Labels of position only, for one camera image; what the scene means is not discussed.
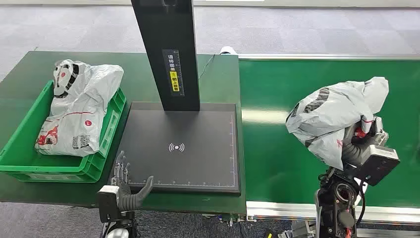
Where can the white conveyor roller end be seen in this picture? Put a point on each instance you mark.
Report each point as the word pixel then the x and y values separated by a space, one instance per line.
pixel 228 50

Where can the grey poly mailer package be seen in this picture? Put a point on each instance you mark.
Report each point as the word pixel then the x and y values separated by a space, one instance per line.
pixel 331 115

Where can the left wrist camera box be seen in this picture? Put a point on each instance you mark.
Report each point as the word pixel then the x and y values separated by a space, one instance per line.
pixel 107 203

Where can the green conveyor belt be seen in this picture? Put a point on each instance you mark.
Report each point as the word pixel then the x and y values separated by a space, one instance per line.
pixel 272 154

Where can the black yellow column label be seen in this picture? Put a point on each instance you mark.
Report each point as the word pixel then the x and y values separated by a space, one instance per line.
pixel 174 73

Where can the dark green table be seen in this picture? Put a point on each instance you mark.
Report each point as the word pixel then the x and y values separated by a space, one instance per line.
pixel 137 78

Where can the aluminium conveyor side rail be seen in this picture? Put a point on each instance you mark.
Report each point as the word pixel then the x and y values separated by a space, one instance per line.
pixel 282 210
pixel 328 56

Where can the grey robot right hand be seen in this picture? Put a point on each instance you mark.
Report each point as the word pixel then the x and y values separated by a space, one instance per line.
pixel 352 149

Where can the black silver robot right arm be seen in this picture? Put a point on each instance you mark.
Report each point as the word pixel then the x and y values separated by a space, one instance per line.
pixel 338 203

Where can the grey poly mailer with QR code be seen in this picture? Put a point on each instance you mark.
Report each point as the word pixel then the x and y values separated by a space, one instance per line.
pixel 78 111

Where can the green plastic crate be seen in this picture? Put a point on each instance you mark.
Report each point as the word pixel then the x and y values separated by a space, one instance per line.
pixel 23 161

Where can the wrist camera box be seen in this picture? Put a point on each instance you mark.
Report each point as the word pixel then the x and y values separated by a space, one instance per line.
pixel 107 203
pixel 377 164

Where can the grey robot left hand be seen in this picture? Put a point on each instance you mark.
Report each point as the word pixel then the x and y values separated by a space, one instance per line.
pixel 129 198

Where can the black scanner base plate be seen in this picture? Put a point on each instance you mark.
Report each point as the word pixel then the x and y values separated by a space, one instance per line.
pixel 183 148

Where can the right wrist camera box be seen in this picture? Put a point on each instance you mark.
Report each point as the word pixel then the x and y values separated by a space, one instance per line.
pixel 377 164

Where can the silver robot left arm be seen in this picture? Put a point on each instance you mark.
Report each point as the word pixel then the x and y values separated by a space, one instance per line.
pixel 119 230

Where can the black scanner column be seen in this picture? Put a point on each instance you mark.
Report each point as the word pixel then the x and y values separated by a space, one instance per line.
pixel 167 49

